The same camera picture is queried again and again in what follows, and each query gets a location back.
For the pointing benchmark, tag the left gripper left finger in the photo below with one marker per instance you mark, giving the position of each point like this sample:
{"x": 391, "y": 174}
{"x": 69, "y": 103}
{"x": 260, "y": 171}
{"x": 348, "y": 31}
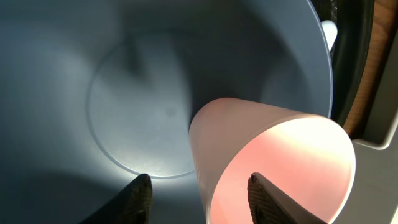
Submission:
{"x": 132, "y": 204}

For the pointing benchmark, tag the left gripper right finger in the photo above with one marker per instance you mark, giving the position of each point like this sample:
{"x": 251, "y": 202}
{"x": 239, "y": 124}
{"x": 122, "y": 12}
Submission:
{"x": 270, "y": 205}

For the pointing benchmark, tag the pink cup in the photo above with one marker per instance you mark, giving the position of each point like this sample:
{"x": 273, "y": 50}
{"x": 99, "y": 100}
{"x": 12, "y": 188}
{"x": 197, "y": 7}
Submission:
{"x": 309, "y": 157}

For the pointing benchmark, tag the dark blue plate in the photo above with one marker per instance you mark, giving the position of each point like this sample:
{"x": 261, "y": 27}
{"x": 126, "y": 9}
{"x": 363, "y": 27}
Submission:
{"x": 96, "y": 92}

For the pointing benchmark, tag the round black serving tray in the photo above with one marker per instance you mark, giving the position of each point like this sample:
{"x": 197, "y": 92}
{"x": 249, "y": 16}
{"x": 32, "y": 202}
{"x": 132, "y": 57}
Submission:
{"x": 353, "y": 19}

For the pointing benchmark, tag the light blue plastic knife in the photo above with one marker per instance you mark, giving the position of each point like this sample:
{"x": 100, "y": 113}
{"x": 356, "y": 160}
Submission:
{"x": 330, "y": 31}

